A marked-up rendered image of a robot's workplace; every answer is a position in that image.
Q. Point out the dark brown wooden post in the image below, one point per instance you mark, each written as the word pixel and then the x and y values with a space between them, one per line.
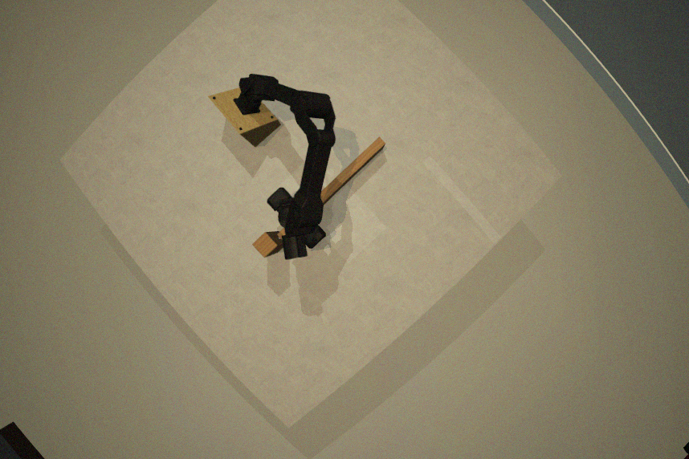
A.
pixel 269 244

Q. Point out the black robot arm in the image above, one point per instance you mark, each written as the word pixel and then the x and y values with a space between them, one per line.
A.
pixel 302 213

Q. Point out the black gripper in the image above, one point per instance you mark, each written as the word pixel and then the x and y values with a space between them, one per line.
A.
pixel 310 239

